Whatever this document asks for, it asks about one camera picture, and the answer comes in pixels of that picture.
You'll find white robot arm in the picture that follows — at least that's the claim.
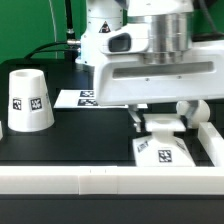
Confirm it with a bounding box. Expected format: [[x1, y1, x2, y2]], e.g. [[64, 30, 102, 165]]
[[80, 0, 224, 129]]

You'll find white marker tag sheet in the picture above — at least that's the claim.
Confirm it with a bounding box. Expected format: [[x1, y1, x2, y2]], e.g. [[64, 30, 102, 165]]
[[53, 89, 149, 110]]

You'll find white front fence rail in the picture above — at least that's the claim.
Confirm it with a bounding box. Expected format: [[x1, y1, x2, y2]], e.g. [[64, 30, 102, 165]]
[[0, 166, 224, 195]]

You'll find white lamp shade cone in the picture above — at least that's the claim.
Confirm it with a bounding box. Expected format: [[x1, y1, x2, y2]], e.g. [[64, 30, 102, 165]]
[[8, 69, 54, 132]]

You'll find white lamp bulb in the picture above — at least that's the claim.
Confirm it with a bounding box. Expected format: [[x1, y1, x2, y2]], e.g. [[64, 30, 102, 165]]
[[176, 100, 210, 129]]

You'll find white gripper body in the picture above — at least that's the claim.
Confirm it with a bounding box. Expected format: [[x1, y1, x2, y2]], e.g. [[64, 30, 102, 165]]
[[94, 20, 224, 105]]

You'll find white left fence rail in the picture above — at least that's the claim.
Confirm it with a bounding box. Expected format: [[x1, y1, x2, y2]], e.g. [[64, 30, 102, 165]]
[[0, 121, 3, 141]]

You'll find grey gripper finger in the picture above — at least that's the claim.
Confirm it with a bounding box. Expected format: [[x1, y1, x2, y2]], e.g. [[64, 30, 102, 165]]
[[128, 105, 141, 132]]

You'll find white lamp base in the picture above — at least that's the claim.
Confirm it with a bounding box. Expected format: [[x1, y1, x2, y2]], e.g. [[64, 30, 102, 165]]
[[132, 114, 195, 167]]

